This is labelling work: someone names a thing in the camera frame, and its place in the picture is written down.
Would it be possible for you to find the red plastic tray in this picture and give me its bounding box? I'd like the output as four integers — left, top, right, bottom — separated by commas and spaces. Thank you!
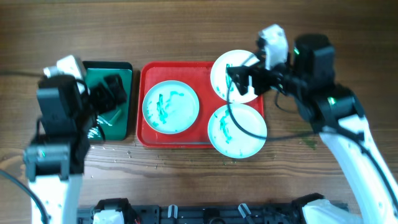
136, 60, 265, 149

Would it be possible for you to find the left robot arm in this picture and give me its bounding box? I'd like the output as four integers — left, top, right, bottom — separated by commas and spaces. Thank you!
23, 75, 127, 223

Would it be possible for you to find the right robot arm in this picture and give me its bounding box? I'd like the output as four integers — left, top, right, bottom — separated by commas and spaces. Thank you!
226, 34, 397, 223

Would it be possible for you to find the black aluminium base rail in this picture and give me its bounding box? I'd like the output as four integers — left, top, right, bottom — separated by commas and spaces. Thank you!
77, 202, 349, 224

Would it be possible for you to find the white plate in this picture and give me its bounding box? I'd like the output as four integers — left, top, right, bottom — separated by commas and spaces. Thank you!
142, 80, 200, 134
210, 50, 259, 103
208, 104, 267, 159

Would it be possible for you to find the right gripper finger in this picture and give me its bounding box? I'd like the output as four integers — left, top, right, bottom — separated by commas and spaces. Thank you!
226, 66, 251, 80
234, 80, 249, 95

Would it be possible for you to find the green sponge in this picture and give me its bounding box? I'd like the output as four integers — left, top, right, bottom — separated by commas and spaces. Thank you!
97, 108, 122, 126

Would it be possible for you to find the dark green plastic tray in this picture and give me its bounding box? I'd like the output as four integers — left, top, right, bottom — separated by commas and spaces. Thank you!
83, 61, 134, 141

